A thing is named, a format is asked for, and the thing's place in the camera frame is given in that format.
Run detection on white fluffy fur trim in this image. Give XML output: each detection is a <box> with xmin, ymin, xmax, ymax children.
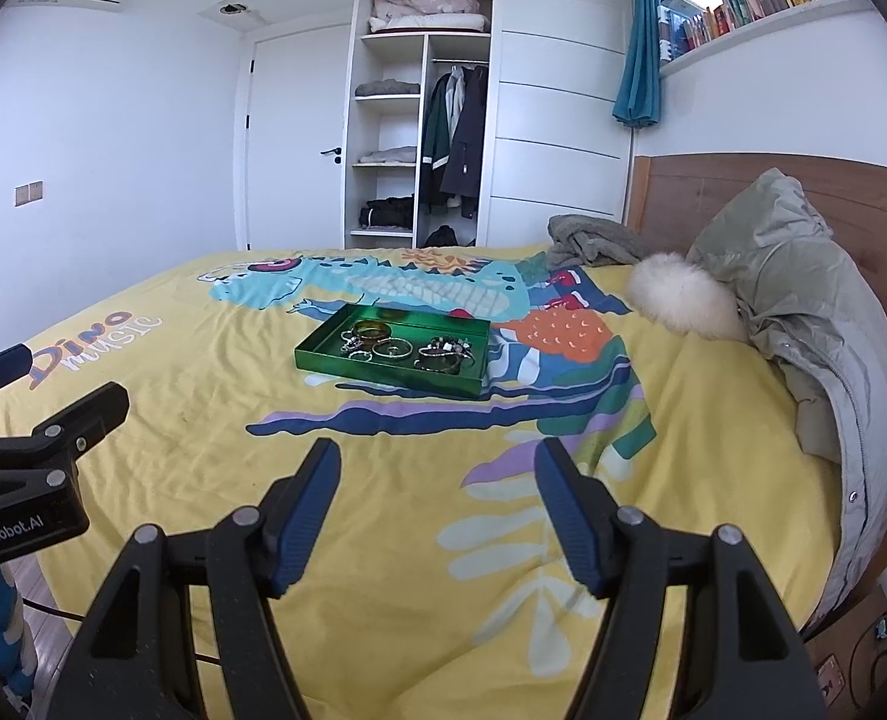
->
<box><xmin>624</xmin><ymin>251</ymin><xmax>748</xmax><ymax>338</ymax></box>

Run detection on teal curtain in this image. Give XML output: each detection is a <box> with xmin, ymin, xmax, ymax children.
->
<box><xmin>612</xmin><ymin>0</ymin><xmax>669</xmax><ymax>128</ymax></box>

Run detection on folded grey sweater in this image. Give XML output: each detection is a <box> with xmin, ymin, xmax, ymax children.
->
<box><xmin>354</xmin><ymin>79</ymin><xmax>422</xmax><ymax>98</ymax></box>

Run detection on white wardrobe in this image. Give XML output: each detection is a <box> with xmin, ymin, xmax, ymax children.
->
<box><xmin>342</xmin><ymin>0</ymin><xmax>635</xmax><ymax>250</ymax></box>

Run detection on yellow dinosaur printed blanket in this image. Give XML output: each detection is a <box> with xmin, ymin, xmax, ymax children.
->
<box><xmin>0</xmin><ymin>244</ymin><xmax>845</xmax><ymax>720</ymax></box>

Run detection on wooden headboard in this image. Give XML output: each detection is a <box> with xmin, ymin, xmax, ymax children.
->
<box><xmin>623</xmin><ymin>154</ymin><xmax>887</xmax><ymax>436</ymax></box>

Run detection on black cable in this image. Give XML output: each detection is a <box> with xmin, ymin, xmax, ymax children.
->
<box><xmin>19</xmin><ymin>598</ymin><xmax>88</xmax><ymax>623</ymax></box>

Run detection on hanging green jacket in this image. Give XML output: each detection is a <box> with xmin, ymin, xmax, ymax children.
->
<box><xmin>419</xmin><ymin>67</ymin><xmax>459</xmax><ymax>211</ymax></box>

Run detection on row of books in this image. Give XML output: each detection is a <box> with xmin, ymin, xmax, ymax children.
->
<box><xmin>657</xmin><ymin>0</ymin><xmax>864</xmax><ymax>61</ymax></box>

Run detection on hanging dark coat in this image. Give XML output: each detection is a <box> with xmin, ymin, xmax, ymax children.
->
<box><xmin>439</xmin><ymin>64</ymin><xmax>489</xmax><ymax>218</ymax></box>

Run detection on folded pink quilt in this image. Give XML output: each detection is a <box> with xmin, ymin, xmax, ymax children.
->
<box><xmin>368</xmin><ymin>0</ymin><xmax>489</xmax><ymax>35</ymax></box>

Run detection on grey crumpled garment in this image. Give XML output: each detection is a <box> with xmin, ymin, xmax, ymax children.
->
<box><xmin>546</xmin><ymin>214</ymin><xmax>647</xmax><ymax>269</ymax></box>

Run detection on green tray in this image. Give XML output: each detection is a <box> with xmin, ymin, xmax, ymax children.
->
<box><xmin>294</xmin><ymin>305</ymin><xmax>493</xmax><ymax>400</ymax></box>

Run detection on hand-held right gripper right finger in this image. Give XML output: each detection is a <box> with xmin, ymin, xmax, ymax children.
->
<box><xmin>534</xmin><ymin>436</ymin><xmax>823</xmax><ymax>720</ymax></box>

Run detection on white wall shelf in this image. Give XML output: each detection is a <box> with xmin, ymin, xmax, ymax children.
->
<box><xmin>657</xmin><ymin>0</ymin><xmax>886</xmax><ymax>77</ymax></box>

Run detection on grey-green puffer jacket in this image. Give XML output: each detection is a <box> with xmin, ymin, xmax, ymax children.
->
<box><xmin>684</xmin><ymin>167</ymin><xmax>887</xmax><ymax>601</ymax></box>

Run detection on white door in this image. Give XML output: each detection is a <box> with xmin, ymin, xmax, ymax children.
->
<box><xmin>246</xmin><ymin>24</ymin><xmax>354</xmax><ymax>252</ymax></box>

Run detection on person's left hand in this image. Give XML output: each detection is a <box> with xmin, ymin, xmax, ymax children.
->
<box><xmin>0</xmin><ymin>566</ymin><xmax>40</xmax><ymax>702</ymax></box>

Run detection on folded black clothes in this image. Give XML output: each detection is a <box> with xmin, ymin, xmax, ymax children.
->
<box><xmin>359</xmin><ymin>196</ymin><xmax>416</xmax><ymax>230</ymax></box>

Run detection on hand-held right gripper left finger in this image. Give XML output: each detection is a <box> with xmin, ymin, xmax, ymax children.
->
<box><xmin>34</xmin><ymin>436</ymin><xmax>341</xmax><ymax>720</ymax></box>

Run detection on cardboard box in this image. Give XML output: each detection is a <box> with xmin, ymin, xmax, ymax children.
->
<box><xmin>803</xmin><ymin>585</ymin><xmax>887</xmax><ymax>713</ymax></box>

